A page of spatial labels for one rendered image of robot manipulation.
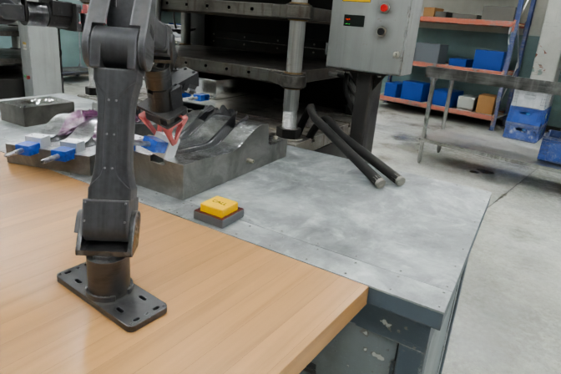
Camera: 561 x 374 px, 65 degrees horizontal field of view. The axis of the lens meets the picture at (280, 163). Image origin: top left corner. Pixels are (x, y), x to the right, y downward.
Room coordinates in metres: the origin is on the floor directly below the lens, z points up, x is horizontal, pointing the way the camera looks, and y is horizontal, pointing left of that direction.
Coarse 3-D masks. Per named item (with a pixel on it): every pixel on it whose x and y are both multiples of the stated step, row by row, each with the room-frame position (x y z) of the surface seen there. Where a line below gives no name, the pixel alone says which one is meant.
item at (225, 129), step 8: (200, 112) 1.36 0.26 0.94; (208, 112) 1.38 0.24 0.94; (216, 112) 1.36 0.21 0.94; (224, 112) 1.37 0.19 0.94; (232, 112) 1.36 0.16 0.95; (200, 120) 1.33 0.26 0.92; (232, 120) 1.31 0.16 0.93; (240, 120) 1.29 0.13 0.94; (192, 128) 1.30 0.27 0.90; (224, 128) 1.27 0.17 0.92; (232, 128) 1.27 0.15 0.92; (184, 136) 1.27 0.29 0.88; (216, 136) 1.24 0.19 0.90; (224, 136) 1.24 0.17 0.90; (200, 144) 1.19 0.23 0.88; (208, 144) 1.21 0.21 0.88; (216, 144) 1.19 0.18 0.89; (176, 152) 1.09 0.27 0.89; (184, 152) 1.08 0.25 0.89
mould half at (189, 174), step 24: (192, 120) 1.33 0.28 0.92; (216, 120) 1.31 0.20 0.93; (192, 144) 1.18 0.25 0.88; (240, 144) 1.19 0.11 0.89; (264, 144) 1.29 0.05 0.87; (144, 168) 1.04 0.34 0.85; (168, 168) 1.01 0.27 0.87; (192, 168) 1.01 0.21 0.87; (216, 168) 1.09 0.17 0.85; (240, 168) 1.19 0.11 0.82; (168, 192) 1.01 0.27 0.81; (192, 192) 1.01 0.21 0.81
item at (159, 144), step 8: (144, 136) 1.00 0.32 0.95; (152, 136) 1.02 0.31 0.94; (160, 136) 1.03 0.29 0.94; (136, 144) 0.95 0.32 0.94; (144, 144) 0.97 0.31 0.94; (152, 144) 0.98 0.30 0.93; (160, 144) 0.99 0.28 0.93; (168, 144) 1.01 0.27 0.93; (176, 144) 1.04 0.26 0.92; (152, 152) 1.02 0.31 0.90; (160, 152) 1.00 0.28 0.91; (168, 152) 1.01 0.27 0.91
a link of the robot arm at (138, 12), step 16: (96, 0) 0.70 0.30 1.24; (112, 0) 0.74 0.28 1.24; (128, 0) 0.74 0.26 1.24; (144, 0) 0.71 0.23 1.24; (96, 16) 0.68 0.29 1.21; (112, 16) 0.73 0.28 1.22; (128, 16) 0.73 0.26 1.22; (144, 16) 0.69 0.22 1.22; (144, 32) 0.68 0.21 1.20; (160, 32) 0.87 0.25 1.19; (144, 48) 0.66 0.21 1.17; (160, 48) 0.88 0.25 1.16; (144, 64) 0.67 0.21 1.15
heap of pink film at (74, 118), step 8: (72, 112) 1.33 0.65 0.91; (80, 112) 1.32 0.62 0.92; (88, 112) 1.34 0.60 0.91; (96, 112) 1.38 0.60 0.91; (64, 120) 1.30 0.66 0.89; (72, 120) 1.29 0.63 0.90; (80, 120) 1.29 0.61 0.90; (136, 120) 1.40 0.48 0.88; (64, 128) 1.27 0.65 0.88; (72, 128) 1.28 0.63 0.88; (96, 128) 1.26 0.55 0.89
